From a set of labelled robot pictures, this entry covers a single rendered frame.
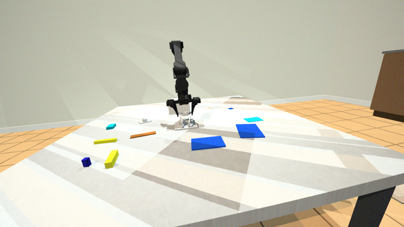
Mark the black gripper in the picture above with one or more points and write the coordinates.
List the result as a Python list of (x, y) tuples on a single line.
[(173, 103)]

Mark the yellow long bar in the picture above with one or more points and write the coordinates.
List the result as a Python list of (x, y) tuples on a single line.
[(111, 140)]

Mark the blue flat rectangular plate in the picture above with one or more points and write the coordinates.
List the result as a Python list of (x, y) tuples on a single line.
[(207, 143)]

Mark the yellow rectangular block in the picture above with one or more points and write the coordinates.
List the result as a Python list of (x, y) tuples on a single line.
[(111, 159)]

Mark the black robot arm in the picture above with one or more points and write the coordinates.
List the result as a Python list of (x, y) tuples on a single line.
[(179, 72)]

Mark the blue flat square plate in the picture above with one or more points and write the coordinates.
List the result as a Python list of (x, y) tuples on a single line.
[(249, 131)]

